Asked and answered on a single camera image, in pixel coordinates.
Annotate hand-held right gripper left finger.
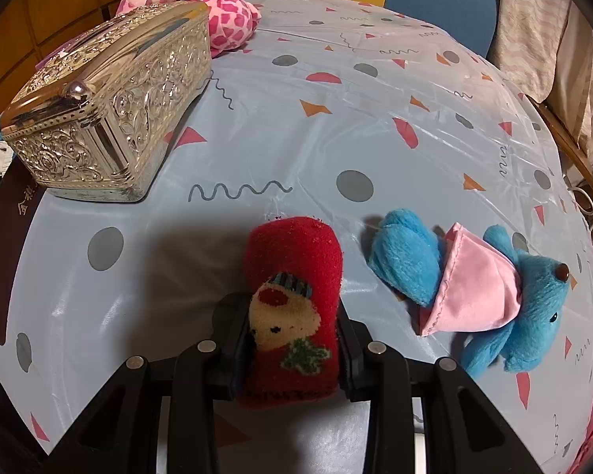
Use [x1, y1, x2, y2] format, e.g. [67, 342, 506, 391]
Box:
[44, 291, 256, 474]

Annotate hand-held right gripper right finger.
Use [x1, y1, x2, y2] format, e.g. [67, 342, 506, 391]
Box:
[335, 301, 544, 474]

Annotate red sock with snowman print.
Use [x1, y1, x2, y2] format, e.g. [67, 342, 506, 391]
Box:
[236, 216, 347, 410]

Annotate blue plush bear pink dress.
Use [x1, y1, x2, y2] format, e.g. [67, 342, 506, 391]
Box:
[366, 208, 575, 382]

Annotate patterned light blue tablecloth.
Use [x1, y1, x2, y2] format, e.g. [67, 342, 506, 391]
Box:
[0, 0, 593, 474]

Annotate dark brown box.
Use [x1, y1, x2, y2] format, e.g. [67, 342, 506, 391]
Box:
[0, 162, 43, 345]

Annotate ornate silver jewelry box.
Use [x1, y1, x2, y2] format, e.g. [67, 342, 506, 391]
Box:
[0, 1, 214, 204]

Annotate wooden furniture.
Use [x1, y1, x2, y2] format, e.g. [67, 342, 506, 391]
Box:
[525, 93, 593, 219]

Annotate pink spotted plush toy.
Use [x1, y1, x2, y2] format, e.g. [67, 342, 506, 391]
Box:
[115, 0, 264, 59]

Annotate grey yellow blue chair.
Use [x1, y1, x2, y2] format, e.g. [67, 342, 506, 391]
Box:
[148, 0, 498, 61]

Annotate beige patterned curtain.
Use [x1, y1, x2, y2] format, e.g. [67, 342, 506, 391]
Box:
[449, 0, 593, 160]

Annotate wooden cabinet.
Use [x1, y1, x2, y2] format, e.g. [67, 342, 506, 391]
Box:
[0, 0, 152, 135]

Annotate white cable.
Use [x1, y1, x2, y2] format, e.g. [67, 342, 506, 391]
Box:
[570, 184, 593, 216]

